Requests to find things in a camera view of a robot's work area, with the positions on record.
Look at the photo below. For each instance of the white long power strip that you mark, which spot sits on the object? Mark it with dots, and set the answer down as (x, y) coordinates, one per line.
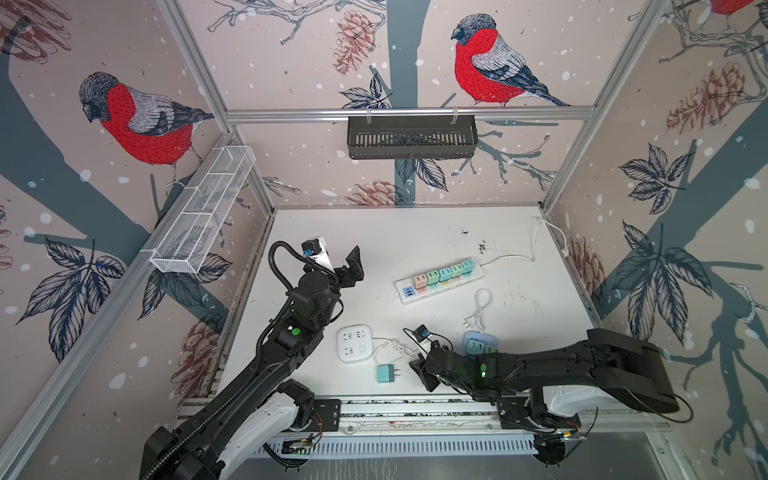
(407, 294)

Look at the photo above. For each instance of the white square power strip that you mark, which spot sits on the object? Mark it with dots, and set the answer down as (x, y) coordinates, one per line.
(355, 344)

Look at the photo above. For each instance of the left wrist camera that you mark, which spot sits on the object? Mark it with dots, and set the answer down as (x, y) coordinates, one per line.
(316, 250)

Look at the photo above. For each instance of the dark green plug adapter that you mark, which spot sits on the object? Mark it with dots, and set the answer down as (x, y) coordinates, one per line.
(433, 277)

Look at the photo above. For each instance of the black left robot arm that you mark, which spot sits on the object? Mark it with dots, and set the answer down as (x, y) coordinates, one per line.
(263, 399)

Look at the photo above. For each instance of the white mesh wall shelf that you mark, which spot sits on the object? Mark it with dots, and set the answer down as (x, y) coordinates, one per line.
(193, 232)

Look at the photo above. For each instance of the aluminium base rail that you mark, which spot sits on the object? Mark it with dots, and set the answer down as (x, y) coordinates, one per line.
(358, 427)

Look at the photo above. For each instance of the black hanging wire basket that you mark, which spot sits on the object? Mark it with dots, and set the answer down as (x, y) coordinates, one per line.
(437, 137)

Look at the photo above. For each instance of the teal green front adapter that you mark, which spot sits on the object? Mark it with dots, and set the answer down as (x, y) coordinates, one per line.
(386, 373)

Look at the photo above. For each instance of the blue rounded power strip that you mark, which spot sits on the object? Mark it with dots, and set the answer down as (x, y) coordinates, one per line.
(491, 341)

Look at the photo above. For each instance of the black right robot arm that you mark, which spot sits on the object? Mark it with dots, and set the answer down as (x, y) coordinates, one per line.
(545, 391)

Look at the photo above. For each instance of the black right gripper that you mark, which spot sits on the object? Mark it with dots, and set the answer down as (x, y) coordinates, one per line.
(422, 370)

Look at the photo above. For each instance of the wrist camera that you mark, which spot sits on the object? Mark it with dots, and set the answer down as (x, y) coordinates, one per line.
(422, 333)
(316, 250)

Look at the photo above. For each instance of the pink plug adapter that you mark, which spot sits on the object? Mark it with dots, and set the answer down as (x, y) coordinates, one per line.
(420, 281)

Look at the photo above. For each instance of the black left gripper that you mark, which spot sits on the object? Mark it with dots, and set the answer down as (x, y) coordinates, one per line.
(346, 279)

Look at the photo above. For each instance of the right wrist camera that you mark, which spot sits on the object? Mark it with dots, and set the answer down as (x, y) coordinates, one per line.
(422, 333)

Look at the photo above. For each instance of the teal plug adapter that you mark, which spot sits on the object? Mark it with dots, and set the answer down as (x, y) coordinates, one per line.
(468, 266)
(475, 347)
(445, 274)

